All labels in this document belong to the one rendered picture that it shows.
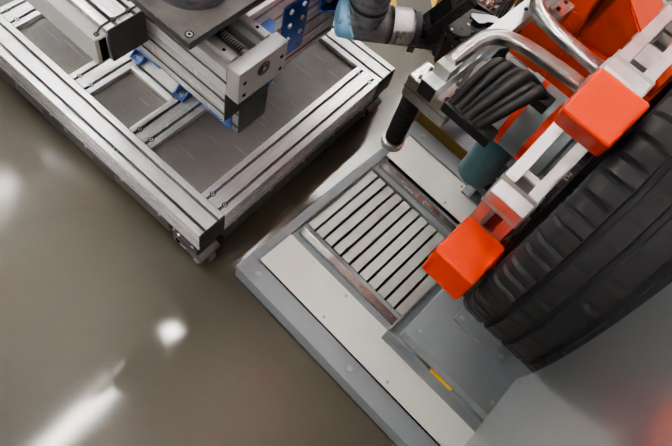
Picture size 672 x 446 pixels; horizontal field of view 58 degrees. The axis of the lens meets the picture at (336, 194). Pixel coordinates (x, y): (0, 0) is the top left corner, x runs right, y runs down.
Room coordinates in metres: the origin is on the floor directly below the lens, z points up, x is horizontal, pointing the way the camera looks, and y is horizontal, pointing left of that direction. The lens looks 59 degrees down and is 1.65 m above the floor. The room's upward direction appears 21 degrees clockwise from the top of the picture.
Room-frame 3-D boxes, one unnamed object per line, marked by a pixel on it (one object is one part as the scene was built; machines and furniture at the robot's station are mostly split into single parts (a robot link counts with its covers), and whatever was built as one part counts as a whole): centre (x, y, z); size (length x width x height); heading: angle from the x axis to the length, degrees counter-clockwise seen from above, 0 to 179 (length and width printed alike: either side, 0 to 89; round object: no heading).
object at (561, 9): (0.98, -0.24, 0.93); 0.09 x 0.05 x 0.05; 64
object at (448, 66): (0.71, -0.20, 1.03); 0.19 x 0.18 x 0.11; 64
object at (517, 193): (0.74, -0.35, 0.85); 0.54 x 0.07 x 0.54; 154
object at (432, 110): (0.68, -0.09, 0.93); 0.09 x 0.05 x 0.05; 64
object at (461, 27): (0.95, -0.08, 0.80); 0.12 x 0.08 x 0.09; 109
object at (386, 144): (0.69, -0.06, 0.83); 0.04 x 0.04 x 0.16
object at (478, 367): (0.67, -0.50, 0.32); 0.40 x 0.30 x 0.28; 154
